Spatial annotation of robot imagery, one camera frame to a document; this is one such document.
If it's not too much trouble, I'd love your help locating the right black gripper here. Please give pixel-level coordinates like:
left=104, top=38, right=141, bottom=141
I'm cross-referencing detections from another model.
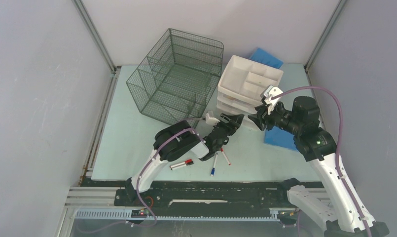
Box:
left=247, top=100, right=301, bottom=136

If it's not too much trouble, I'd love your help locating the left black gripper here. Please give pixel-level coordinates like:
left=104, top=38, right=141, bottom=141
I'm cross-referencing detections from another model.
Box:
left=213, top=113, right=243, bottom=136

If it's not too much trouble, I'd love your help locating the white plastic drawer organizer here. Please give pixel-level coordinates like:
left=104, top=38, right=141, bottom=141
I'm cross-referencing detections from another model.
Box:
left=217, top=55, right=284, bottom=130

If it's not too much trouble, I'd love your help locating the blue cap whiteboard marker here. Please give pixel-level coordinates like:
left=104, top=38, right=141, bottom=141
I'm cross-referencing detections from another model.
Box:
left=210, top=153, right=218, bottom=177

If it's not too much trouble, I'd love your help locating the red cap marker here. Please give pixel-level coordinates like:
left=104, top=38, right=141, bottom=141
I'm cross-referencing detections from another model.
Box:
left=170, top=159, right=193, bottom=168
left=220, top=148, right=231, bottom=166

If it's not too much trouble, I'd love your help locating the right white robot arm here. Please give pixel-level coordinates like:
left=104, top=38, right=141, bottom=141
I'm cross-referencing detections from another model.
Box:
left=248, top=96, right=390, bottom=237

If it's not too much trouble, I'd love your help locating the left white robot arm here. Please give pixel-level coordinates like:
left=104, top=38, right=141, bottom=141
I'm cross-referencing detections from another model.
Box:
left=125, top=111, right=244, bottom=206

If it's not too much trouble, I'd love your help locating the blue folder at right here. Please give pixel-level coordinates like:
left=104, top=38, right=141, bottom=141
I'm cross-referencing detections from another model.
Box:
left=264, top=127, right=297, bottom=151

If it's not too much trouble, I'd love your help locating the blue folder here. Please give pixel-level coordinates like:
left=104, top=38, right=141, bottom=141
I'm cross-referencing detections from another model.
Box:
left=264, top=127, right=297, bottom=151
left=249, top=48, right=284, bottom=69

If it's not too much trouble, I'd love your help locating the black cap marker lower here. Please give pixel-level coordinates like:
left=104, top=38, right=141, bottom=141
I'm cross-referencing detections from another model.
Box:
left=171, top=161, right=194, bottom=170

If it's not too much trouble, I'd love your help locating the blue folder at back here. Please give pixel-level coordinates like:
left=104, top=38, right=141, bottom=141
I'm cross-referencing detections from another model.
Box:
left=249, top=48, right=284, bottom=69

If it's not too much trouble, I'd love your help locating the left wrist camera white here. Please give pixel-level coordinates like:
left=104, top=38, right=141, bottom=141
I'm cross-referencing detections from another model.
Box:
left=205, top=111, right=220, bottom=126

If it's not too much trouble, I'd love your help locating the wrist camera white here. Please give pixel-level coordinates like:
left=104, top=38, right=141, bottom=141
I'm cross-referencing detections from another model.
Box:
left=205, top=111, right=220, bottom=126
left=261, top=85, right=283, bottom=115

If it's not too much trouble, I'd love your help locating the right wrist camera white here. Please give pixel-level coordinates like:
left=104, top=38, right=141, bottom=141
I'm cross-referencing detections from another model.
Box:
left=261, top=85, right=283, bottom=115

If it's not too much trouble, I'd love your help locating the green wire mesh basket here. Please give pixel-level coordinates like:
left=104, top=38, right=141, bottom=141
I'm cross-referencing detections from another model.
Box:
left=126, top=28, right=224, bottom=127

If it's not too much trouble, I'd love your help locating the black front rail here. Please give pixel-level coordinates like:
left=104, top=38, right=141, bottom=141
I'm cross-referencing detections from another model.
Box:
left=114, top=178, right=302, bottom=219

